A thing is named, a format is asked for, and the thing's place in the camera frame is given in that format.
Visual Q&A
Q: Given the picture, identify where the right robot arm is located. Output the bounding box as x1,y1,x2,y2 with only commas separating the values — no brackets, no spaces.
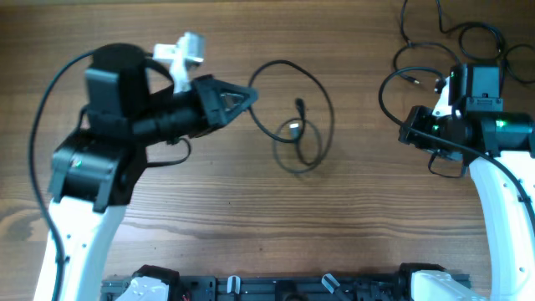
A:
396,64,534,300

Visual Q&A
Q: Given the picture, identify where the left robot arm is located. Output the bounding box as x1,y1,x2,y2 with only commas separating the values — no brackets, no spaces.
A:
34,43,257,300

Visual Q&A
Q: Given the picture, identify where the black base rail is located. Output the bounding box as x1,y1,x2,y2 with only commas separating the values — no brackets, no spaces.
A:
99,273,473,301

